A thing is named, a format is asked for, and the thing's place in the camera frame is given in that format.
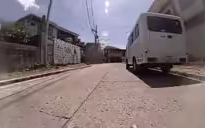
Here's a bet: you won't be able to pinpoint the thick utility pole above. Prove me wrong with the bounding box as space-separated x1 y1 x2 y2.
39 0 54 66

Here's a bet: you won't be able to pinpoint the grey stone block wall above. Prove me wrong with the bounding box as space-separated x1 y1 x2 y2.
52 38 82 65

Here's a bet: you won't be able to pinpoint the house with dark roof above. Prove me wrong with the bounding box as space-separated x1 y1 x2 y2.
15 13 81 47

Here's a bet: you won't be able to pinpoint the overhead wires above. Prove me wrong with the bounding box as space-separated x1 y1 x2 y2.
85 0 98 34

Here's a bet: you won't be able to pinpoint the dark concrete wall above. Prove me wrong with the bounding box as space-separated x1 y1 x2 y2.
0 39 42 74

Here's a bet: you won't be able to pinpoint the distant low building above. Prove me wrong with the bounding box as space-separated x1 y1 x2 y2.
103 45 127 64

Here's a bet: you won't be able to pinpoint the grey concrete road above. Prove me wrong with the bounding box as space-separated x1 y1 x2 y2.
0 62 205 128

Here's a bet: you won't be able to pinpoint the white van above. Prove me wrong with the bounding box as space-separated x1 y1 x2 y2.
124 12 188 74

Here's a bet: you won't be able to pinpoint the utility pole with crossarms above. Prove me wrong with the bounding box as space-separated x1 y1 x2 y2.
92 25 100 46

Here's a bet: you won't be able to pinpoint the raised concrete sidewalk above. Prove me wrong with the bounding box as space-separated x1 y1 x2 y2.
0 63 92 90

